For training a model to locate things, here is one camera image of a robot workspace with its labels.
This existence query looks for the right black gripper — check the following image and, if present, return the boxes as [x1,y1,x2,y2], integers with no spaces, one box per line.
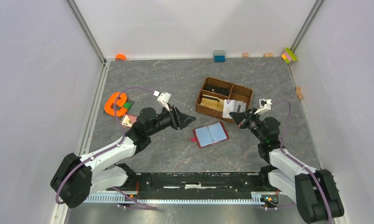
[229,107,266,142]

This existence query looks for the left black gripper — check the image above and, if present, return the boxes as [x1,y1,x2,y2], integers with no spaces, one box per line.
[147,103,196,136]

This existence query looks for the silver VIP card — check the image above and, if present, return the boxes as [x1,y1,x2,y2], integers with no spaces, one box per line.
[222,99,235,119]

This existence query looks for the red card holder wallet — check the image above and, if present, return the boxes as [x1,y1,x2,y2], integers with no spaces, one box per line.
[190,121,229,148]

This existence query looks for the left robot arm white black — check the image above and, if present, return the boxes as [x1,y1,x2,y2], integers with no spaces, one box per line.
[50,105,196,209]

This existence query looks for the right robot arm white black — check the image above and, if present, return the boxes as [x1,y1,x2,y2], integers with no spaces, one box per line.
[230,108,345,224]

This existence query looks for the grey cards in basket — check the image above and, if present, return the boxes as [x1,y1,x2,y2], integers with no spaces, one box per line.
[234,100,247,112]

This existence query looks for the beige cards in basket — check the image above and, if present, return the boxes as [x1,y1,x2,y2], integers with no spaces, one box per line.
[200,94,224,112]

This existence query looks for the black card in basket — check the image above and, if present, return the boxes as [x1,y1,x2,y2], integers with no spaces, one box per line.
[203,85,230,96]

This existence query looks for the pink picture card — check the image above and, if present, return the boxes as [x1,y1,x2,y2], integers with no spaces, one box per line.
[120,114,137,128]

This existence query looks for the woven brown basket organizer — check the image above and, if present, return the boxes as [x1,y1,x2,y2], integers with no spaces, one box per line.
[195,77,254,123]

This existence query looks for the green toy brick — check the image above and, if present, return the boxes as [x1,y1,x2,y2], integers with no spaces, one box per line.
[123,102,134,110]

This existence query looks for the orange plastic letter shape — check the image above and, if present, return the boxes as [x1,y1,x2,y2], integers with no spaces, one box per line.
[104,92,128,118]

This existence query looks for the curved wooden piece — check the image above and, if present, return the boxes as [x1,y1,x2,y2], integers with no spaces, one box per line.
[295,86,304,100]

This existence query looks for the blue grey toy bricks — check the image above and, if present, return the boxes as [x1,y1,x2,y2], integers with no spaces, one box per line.
[213,50,226,63]

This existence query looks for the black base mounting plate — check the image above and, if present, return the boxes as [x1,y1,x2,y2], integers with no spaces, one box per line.
[119,172,281,200]

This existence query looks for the green pink toy bricks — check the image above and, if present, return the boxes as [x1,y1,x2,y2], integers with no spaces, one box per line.
[281,48,298,64]

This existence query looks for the orange round cap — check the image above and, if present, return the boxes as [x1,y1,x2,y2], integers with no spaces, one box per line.
[115,54,126,61]

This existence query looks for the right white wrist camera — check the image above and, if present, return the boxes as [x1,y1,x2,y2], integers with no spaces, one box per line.
[254,99,272,115]

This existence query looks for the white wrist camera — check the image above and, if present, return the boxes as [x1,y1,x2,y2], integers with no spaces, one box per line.
[153,91,171,111]
[254,99,272,115]

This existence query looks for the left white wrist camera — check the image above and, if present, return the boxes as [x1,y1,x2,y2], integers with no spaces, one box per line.
[153,91,171,111]

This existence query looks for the slotted cable duct rail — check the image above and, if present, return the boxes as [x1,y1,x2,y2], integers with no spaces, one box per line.
[84,193,264,205]

